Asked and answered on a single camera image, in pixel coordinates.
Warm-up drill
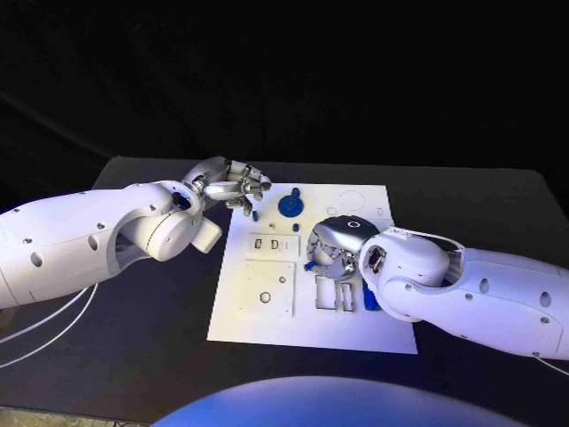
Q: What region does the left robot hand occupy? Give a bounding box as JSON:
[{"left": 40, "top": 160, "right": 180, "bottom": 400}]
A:
[{"left": 181, "top": 156, "right": 272, "bottom": 217}]

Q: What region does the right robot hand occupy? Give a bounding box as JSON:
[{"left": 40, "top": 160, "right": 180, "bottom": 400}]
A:
[{"left": 304, "top": 214, "right": 380, "bottom": 281}]

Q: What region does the white task board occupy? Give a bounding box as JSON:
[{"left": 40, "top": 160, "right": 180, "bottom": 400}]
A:
[{"left": 206, "top": 181, "right": 419, "bottom": 355}]

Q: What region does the blue gear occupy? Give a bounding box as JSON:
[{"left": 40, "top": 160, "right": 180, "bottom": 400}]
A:
[{"left": 276, "top": 187, "right": 305, "bottom": 218}]

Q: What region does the blue block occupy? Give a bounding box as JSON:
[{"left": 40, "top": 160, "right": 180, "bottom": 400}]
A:
[{"left": 362, "top": 278, "right": 383, "bottom": 312}]

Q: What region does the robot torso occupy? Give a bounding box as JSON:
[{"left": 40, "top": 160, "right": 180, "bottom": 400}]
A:
[{"left": 150, "top": 375, "right": 530, "bottom": 427}]

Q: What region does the white cable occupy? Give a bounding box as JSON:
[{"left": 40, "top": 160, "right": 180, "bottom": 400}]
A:
[
  {"left": 393, "top": 226, "right": 465, "bottom": 252},
  {"left": 533, "top": 355, "right": 569, "bottom": 384},
  {"left": 0, "top": 283, "right": 99, "bottom": 375},
  {"left": 0, "top": 285, "right": 89, "bottom": 354}
]

